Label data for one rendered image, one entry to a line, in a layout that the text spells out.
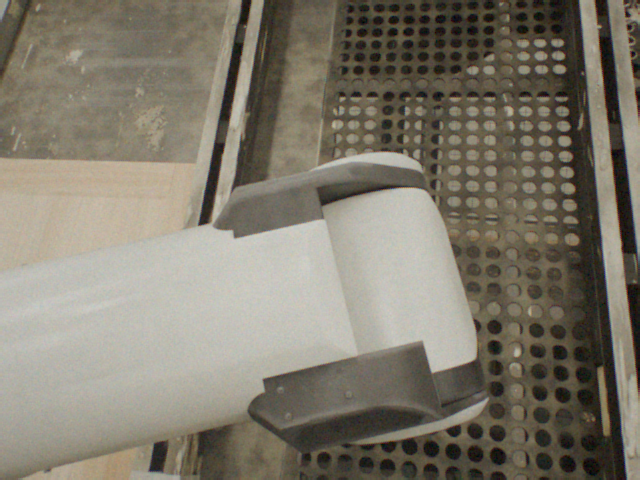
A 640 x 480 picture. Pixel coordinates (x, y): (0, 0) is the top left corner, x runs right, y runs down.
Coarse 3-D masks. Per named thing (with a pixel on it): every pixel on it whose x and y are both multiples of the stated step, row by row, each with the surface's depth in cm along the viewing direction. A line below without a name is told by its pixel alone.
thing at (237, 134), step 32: (256, 0) 89; (224, 32) 87; (256, 32) 86; (224, 64) 85; (256, 64) 86; (224, 96) 83; (256, 96) 87; (224, 128) 81; (256, 128) 87; (224, 160) 78; (192, 192) 77; (224, 192) 76; (192, 224) 75; (160, 448) 66; (192, 448) 66
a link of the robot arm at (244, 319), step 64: (256, 192) 23; (320, 192) 24; (64, 256) 24; (128, 256) 22; (192, 256) 22; (256, 256) 21; (320, 256) 22; (0, 320) 21; (64, 320) 20; (128, 320) 20; (192, 320) 20; (256, 320) 20; (320, 320) 21; (0, 384) 20; (64, 384) 20; (128, 384) 20; (192, 384) 21; (256, 384) 21; (320, 384) 21; (384, 384) 21; (0, 448) 21; (64, 448) 21; (128, 448) 22; (320, 448) 22
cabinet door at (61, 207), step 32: (0, 160) 90; (32, 160) 89; (64, 160) 88; (0, 192) 88; (32, 192) 87; (64, 192) 86; (96, 192) 85; (128, 192) 84; (160, 192) 84; (0, 224) 85; (32, 224) 85; (64, 224) 84; (96, 224) 83; (128, 224) 83; (160, 224) 82; (0, 256) 83; (32, 256) 83
